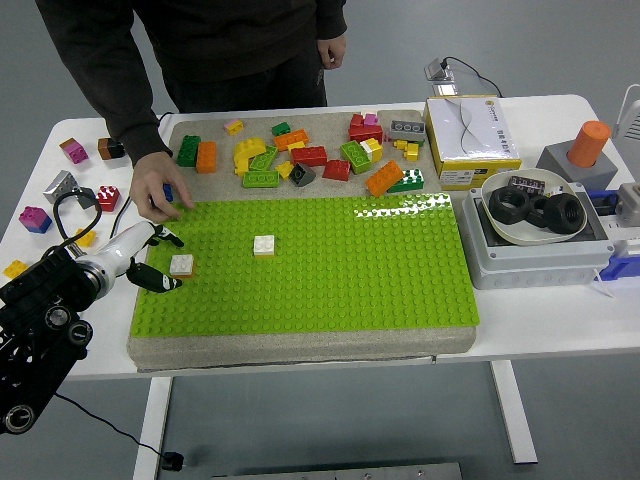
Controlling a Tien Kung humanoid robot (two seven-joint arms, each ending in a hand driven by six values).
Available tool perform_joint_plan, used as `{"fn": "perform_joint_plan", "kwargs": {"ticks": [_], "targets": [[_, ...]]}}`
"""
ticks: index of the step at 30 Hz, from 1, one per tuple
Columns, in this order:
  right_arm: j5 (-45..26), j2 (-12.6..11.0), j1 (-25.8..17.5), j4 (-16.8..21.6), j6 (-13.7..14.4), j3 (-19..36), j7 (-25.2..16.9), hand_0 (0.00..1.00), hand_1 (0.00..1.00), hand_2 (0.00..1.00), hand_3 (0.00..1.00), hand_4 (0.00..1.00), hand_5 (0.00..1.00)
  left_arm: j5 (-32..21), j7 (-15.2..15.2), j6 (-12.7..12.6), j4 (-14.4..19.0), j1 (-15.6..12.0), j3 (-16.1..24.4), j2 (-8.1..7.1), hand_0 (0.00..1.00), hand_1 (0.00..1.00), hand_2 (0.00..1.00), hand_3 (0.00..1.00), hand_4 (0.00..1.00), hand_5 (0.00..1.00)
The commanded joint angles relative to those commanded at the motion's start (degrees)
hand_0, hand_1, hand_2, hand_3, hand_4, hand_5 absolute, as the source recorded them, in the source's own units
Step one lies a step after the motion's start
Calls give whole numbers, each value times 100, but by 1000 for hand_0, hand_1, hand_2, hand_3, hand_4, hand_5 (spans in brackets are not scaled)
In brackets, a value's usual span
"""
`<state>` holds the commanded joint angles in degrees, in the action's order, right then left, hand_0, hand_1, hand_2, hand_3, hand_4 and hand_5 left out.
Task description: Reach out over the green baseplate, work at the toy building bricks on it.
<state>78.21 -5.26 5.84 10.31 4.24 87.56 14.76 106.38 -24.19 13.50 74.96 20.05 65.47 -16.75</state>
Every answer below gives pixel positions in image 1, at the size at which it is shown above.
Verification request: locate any person's left hand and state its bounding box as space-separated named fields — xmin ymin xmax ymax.
xmin=316 ymin=32 xmax=348 ymax=71

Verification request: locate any person's right hand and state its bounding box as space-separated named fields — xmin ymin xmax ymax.
xmin=128 ymin=151 xmax=196 ymax=225

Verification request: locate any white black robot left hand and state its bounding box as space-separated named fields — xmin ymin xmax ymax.
xmin=79 ymin=220 xmax=186 ymax=295

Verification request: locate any white orange brick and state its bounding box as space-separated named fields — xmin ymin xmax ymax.
xmin=252 ymin=234 xmax=277 ymax=259
xmin=168 ymin=253 xmax=197 ymax=280

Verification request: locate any green studded baseplate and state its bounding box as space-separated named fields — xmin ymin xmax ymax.
xmin=128 ymin=191 xmax=482 ymax=346

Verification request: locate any red white-studded brick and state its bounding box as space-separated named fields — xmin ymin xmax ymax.
xmin=96 ymin=184 xmax=122 ymax=213

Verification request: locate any brown black brick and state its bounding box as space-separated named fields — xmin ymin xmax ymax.
xmin=97 ymin=137 xmax=126 ymax=161

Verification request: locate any silver brick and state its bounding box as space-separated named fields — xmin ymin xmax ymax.
xmin=43 ymin=169 xmax=79 ymax=204

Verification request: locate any brown pink brick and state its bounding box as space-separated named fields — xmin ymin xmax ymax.
xmin=59 ymin=137 xmax=90 ymax=165

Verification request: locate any red brick stack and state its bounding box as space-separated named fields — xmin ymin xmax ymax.
xmin=348 ymin=113 xmax=385 ymax=144

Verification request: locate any pink blue brick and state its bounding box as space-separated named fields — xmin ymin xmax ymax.
xmin=18 ymin=204 xmax=54 ymax=235

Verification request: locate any long orange brick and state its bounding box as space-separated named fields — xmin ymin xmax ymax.
xmin=273 ymin=128 xmax=310 ymax=152
xmin=364 ymin=159 xmax=405 ymax=198

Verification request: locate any yellow arch brick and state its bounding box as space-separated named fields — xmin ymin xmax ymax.
xmin=233 ymin=137 xmax=269 ymax=164

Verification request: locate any long lime green brick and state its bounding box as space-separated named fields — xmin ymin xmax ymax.
xmin=242 ymin=169 xmax=281 ymax=189

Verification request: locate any white yellow brick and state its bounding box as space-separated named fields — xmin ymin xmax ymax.
xmin=359 ymin=138 xmax=385 ymax=163

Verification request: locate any person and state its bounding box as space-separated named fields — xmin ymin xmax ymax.
xmin=34 ymin=0 xmax=349 ymax=114

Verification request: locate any long red brick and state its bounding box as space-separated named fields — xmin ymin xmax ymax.
xmin=291 ymin=145 xmax=329 ymax=167

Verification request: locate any silver floor socket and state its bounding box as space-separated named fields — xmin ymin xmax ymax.
xmin=424 ymin=58 xmax=456 ymax=82

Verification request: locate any yellow stepped brick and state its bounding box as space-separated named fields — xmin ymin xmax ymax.
xmin=393 ymin=138 xmax=421 ymax=162

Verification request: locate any dark grey slope brick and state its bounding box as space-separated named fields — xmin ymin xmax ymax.
xmin=288 ymin=162 xmax=318 ymax=188

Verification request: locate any dark green white-studded brick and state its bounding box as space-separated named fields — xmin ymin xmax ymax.
xmin=387 ymin=168 xmax=425 ymax=195

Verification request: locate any white yellow cardboard box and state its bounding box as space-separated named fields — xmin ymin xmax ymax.
xmin=423 ymin=94 xmax=523 ymax=192

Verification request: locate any white table leg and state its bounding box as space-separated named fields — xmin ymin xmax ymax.
xmin=488 ymin=359 xmax=539 ymax=465
xmin=133 ymin=375 xmax=174 ymax=480

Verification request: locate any grey-brown foam mat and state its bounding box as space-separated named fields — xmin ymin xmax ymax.
xmin=126 ymin=108 xmax=476 ymax=372

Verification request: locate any dark patterned packet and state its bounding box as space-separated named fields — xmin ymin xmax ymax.
xmin=507 ymin=173 xmax=546 ymax=197

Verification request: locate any large black nut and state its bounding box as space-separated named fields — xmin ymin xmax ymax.
xmin=488 ymin=185 xmax=532 ymax=225
xmin=543 ymin=193 xmax=587 ymax=235

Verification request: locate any grey block holder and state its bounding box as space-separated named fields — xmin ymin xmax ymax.
xmin=535 ymin=138 xmax=620 ymax=192

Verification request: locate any white bowl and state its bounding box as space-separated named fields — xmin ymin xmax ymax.
xmin=479 ymin=168 xmax=594 ymax=247

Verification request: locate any small black nut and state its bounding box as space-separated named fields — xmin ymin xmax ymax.
xmin=527 ymin=194 xmax=551 ymax=229

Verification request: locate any orange cylinder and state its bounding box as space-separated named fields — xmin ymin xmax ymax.
xmin=566 ymin=119 xmax=613 ymax=169

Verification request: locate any grey junction box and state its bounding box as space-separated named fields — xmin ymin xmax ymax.
xmin=459 ymin=182 xmax=616 ymax=291

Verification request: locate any white chair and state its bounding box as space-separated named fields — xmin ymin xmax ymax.
xmin=612 ymin=83 xmax=640 ymax=146

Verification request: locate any blue black clamp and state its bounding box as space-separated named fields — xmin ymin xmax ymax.
xmin=587 ymin=188 xmax=621 ymax=217

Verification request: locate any grey connector block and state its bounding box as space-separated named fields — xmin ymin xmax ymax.
xmin=613 ymin=182 xmax=640 ymax=227

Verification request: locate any blue plastic part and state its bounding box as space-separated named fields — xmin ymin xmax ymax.
xmin=598 ymin=238 xmax=640 ymax=281

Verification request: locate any thin black cable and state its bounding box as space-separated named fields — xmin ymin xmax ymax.
xmin=446 ymin=56 xmax=504 ymax=99

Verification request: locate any black cord with plug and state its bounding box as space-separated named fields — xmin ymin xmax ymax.
xmin=53 ymin=110 xmax=186 ymax=473

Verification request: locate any white cable tie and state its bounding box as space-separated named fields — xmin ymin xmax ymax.
xmin=592 ymin=268 xmax=616 ymax=300

